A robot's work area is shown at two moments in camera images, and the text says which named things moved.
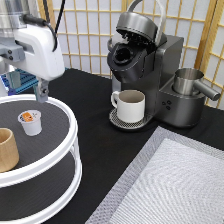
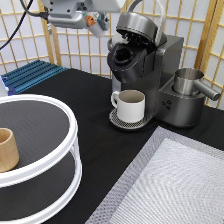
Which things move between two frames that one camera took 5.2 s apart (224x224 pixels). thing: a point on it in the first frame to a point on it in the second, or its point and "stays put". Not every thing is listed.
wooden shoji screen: x=88 y=25 stays put
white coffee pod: x=31 y=121 to x=94 y=28
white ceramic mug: x=130 y=105 stays put
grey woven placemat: x=171 y=178 stays put
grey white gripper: x=42 y=57 to x=70 y=13
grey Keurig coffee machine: x=142 y=58 stays put
